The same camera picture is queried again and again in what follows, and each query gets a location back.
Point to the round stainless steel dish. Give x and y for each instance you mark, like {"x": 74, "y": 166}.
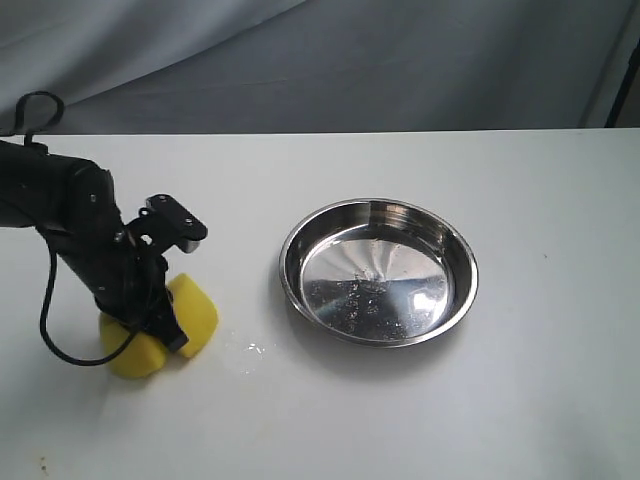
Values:
{"x": 378, "y": 272}

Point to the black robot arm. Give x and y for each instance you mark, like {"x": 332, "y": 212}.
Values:
{"x": 71, "y": 202}

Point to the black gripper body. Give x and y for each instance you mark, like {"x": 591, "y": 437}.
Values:
{"x": 124, "y": 268}

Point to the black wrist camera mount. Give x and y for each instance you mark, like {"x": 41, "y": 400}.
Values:
{"x": 163, "y": 223}

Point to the grey backdrop cloth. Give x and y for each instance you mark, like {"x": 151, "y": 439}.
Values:
{"x": 142, "y": 67}

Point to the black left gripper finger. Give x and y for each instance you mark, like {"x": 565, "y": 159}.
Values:
{"x": 164, "y": 326}

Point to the yellow sponge block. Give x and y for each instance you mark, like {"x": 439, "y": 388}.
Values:
{"x": 196, "y": 315}

